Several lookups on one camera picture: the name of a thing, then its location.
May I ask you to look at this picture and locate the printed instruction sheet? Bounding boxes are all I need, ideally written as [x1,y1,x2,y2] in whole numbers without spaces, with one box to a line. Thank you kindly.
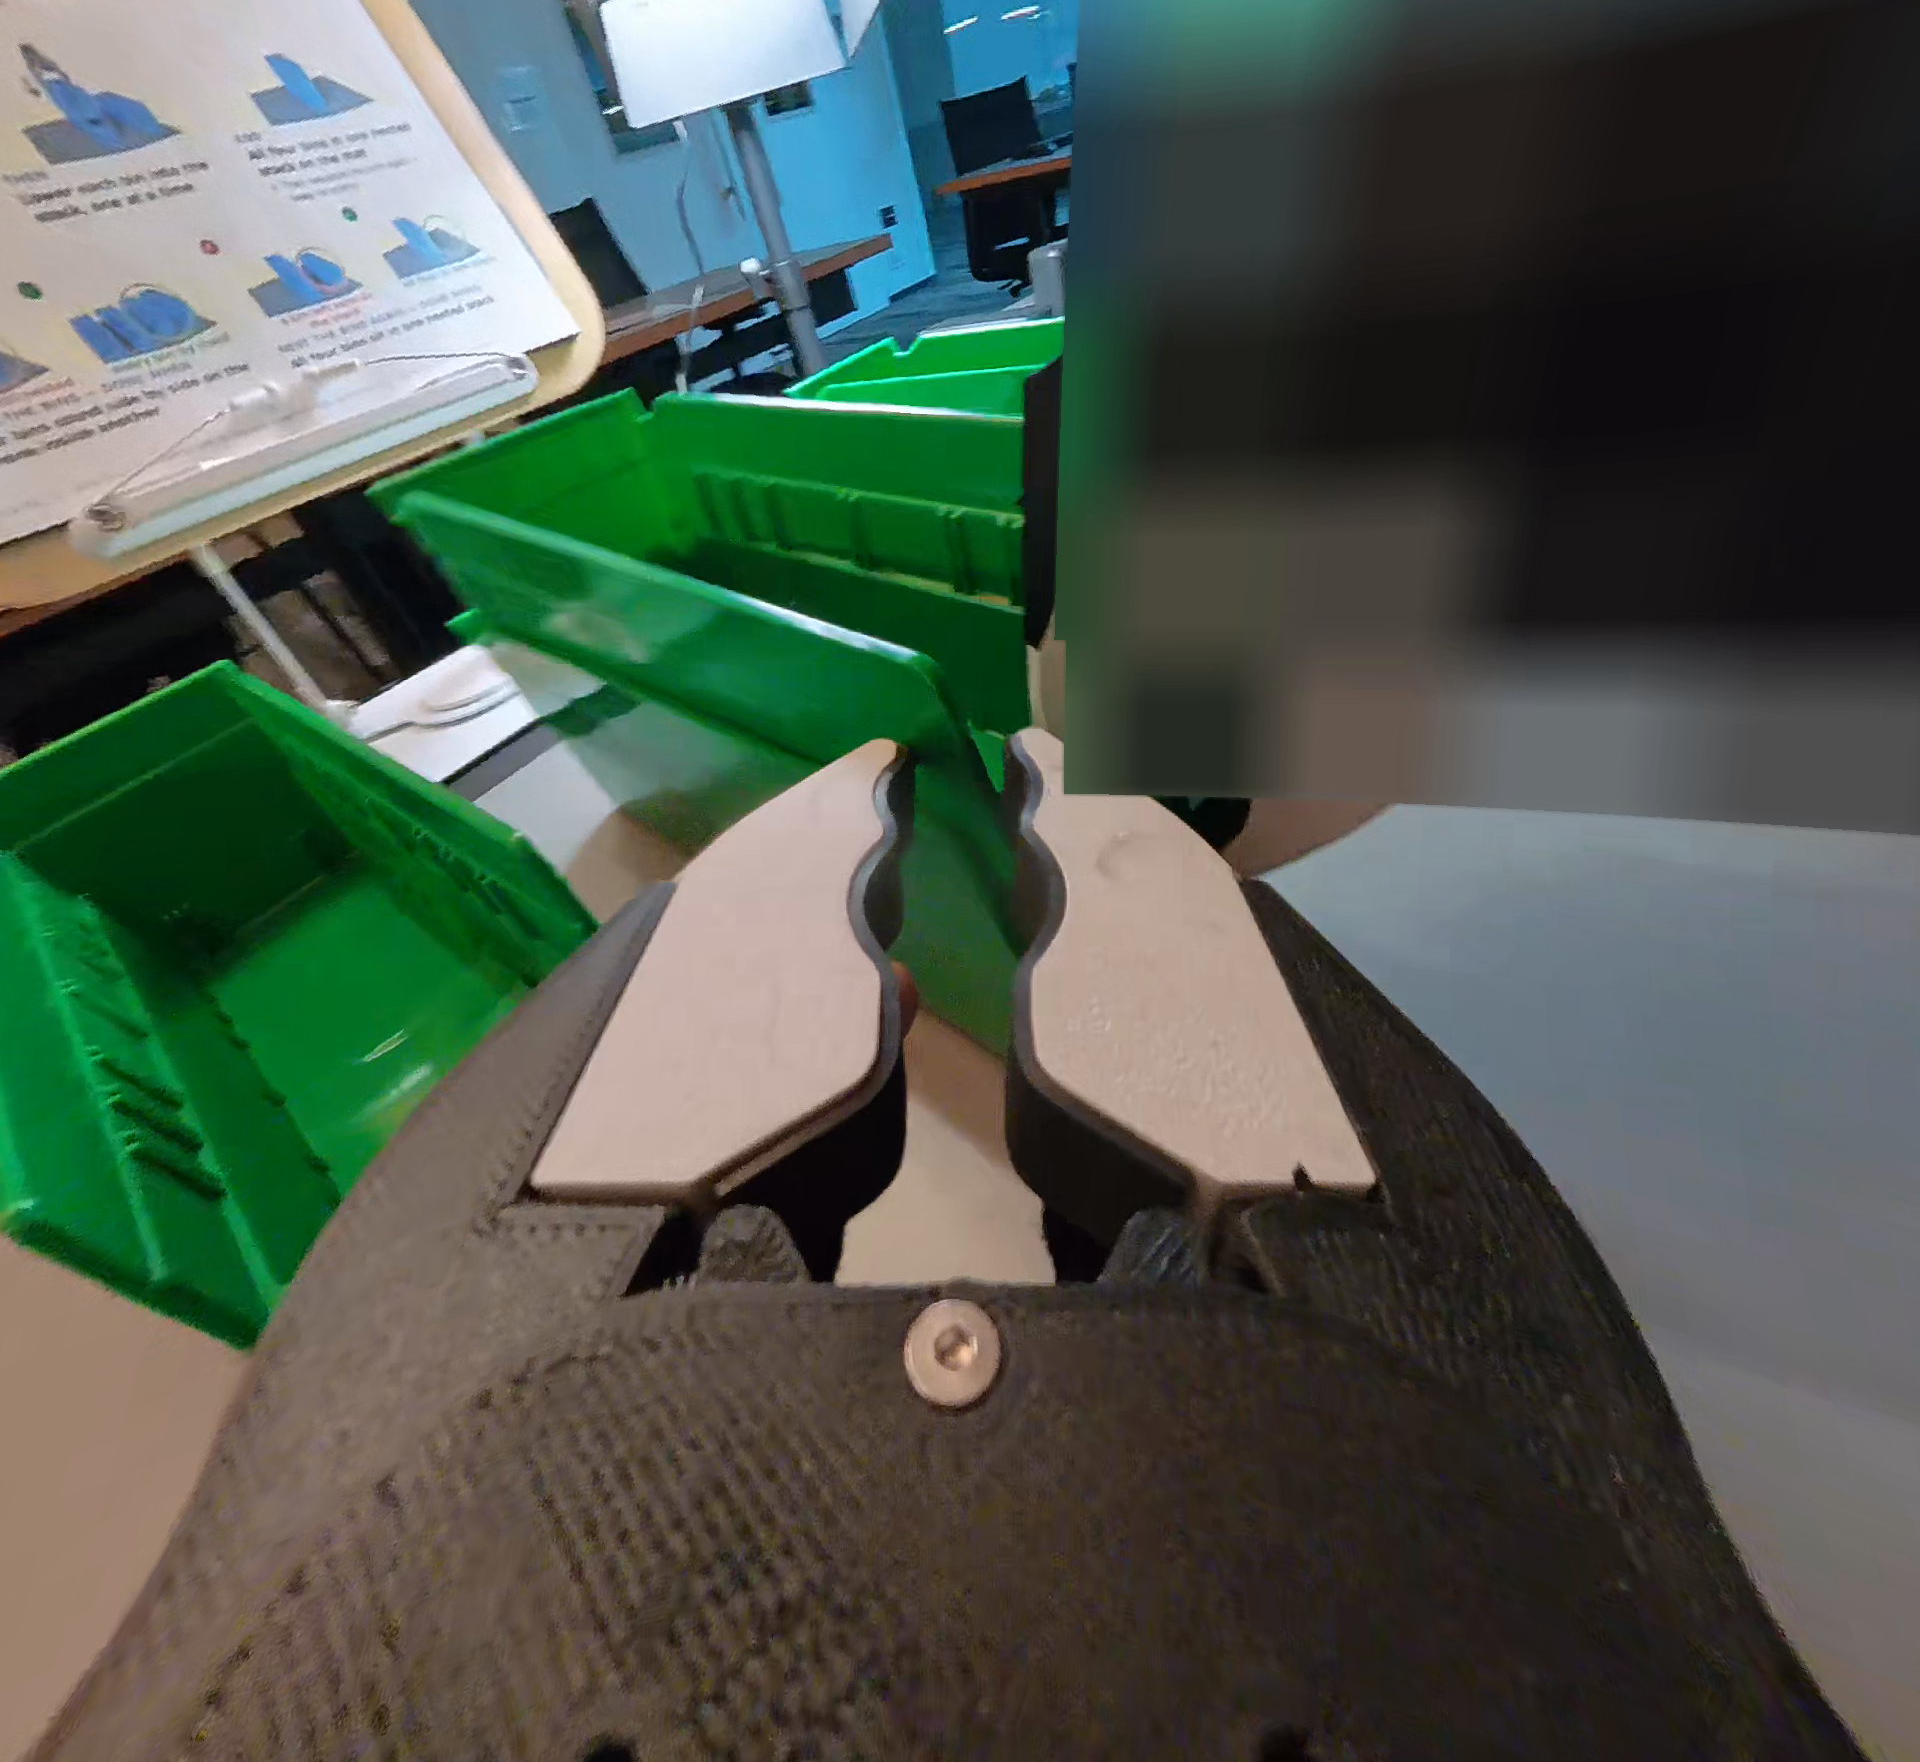
[0,0,584,549]

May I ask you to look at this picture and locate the grey desk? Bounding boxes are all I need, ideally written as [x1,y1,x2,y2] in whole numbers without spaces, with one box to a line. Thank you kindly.
[0,644,1920,1762]

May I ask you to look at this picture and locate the wooden office desk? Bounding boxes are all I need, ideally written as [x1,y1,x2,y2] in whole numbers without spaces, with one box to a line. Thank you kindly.
[936,149,1074,280]

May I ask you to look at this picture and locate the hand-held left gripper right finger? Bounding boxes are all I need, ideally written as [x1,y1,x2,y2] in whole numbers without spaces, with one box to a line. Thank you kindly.
[1004,729,1379,1267]

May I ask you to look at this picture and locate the instruction sheet on board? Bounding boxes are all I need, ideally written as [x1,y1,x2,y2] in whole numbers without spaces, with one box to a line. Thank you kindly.
[0,0,605,607]

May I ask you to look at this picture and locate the green plastic bin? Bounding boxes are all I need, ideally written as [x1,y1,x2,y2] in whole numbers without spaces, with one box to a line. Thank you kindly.
[0,660,602,1351]
[394,487,1052,1061]
[366,387,1036,744]
[782,319,1072,420]

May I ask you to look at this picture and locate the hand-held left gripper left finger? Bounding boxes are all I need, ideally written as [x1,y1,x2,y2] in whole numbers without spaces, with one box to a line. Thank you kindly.
[528,739,921,1271]

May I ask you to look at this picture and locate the black office chair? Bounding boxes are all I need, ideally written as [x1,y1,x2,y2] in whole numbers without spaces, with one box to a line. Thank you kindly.
[941,80,1072,293]
[545,200,652,312]

